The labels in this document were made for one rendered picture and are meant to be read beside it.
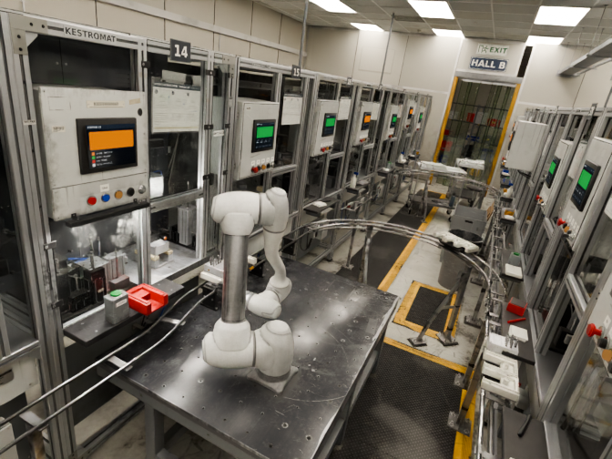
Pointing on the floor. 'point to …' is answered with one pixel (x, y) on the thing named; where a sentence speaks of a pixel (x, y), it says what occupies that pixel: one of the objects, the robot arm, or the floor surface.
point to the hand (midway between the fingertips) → (212, 285)
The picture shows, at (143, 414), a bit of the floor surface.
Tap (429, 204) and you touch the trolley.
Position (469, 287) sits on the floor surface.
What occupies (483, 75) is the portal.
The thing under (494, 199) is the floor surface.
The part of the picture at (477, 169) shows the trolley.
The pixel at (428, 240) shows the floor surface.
